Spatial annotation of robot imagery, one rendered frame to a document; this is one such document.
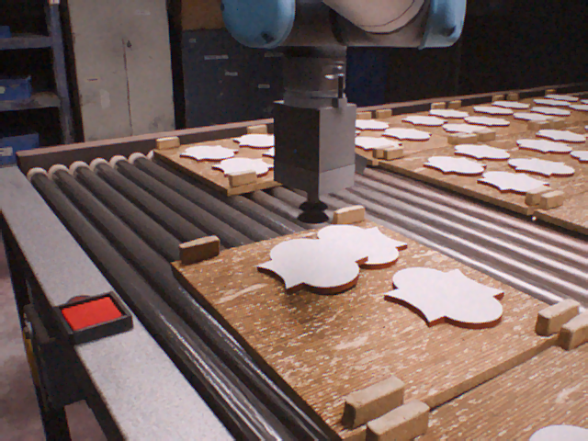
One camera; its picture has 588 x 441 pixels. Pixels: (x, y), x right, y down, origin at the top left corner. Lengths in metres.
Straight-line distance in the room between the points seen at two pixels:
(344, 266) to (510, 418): 0.30
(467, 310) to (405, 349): 0.10
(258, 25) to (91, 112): 4.47
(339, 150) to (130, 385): 0.35
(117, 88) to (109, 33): 0.45
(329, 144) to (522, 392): 0.34
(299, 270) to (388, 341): 0.17
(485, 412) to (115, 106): 4.64
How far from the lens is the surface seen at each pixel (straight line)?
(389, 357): 0.59
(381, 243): 0.83
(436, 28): 0.50
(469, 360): 0.61
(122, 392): 0.60
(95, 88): 4.95
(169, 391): 0.59
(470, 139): 1.55
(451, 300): 0.69
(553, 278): 0.86
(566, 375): 0.62
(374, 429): 0.47
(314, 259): 0.75
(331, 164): 0.67
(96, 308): 0.72
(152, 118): 5.08
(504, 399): 0.56
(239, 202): 1.09
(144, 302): 0.74
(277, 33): 0.53
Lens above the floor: 1.27
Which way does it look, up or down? 21 degrees down
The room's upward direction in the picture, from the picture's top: straight up
